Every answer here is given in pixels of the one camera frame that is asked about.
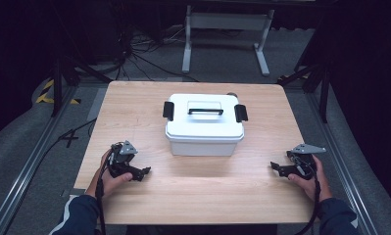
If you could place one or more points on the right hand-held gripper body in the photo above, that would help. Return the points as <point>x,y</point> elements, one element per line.
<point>302,160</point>

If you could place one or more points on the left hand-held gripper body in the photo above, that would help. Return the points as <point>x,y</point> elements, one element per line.
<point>122,158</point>

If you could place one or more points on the white plastic storage box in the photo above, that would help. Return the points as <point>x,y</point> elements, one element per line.
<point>201,147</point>

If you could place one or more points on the person's left hand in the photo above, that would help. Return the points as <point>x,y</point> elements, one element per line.
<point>109,182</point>

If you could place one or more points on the person's right hand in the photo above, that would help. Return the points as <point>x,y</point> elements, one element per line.
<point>314,186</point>

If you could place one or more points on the black tripod stand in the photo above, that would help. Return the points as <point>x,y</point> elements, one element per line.
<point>323,94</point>
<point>57,88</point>

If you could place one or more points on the yellow black floor tape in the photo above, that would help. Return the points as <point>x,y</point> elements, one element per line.
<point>47,94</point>

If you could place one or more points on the grey metal floor rail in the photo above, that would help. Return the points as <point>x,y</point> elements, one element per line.
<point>343,169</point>
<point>26,169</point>

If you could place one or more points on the grey metal table frame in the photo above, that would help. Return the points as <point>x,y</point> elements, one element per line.
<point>227,21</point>

